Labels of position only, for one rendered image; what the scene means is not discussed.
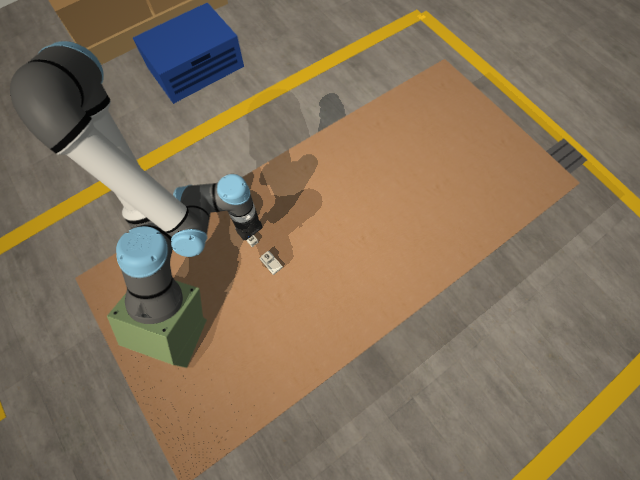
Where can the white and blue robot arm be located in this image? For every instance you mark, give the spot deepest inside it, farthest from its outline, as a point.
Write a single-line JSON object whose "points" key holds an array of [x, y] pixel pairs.
{"points": [[48, 102]]}

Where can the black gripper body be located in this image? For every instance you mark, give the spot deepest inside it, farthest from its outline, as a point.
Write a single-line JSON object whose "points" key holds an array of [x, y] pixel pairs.
{"points": [[248, 225]]}

